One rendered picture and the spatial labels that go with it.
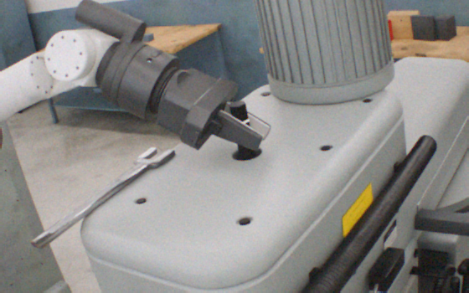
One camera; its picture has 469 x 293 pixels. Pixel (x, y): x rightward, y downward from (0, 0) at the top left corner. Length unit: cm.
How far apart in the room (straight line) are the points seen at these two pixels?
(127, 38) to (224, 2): 529
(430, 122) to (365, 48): 32
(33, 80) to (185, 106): 23
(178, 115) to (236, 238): 19
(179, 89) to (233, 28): 536
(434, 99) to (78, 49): 72
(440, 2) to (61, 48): 448
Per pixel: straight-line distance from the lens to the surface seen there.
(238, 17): 603
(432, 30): 462
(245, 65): 617
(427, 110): 118
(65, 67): 78
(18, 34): 815
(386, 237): 93
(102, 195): 75
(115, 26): 80
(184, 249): 62
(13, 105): 88
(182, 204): 70
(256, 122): 78
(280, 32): 88
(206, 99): 75
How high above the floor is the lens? 222
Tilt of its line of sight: 23 degrees down
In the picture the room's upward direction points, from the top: 12 degrees counter-clockwise
